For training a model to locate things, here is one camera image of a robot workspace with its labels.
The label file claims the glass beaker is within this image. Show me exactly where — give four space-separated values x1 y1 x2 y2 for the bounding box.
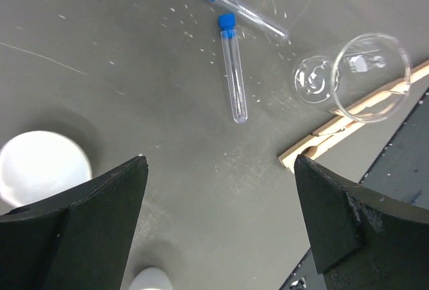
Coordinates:
291 33 411 123

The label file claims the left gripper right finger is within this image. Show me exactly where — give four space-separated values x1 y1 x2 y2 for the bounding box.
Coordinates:
294 155 428 289

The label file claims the large white evaporating dish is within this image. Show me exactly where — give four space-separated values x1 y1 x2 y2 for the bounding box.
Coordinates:
1 131 93 208

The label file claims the small white crucible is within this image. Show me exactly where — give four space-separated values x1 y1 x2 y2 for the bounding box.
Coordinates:
129 267 173 290

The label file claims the wooden test tube clamp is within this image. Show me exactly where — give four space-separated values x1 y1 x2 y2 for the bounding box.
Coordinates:
278 60 429 170

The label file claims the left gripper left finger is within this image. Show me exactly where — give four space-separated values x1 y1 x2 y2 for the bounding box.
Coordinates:
1 156 147 289

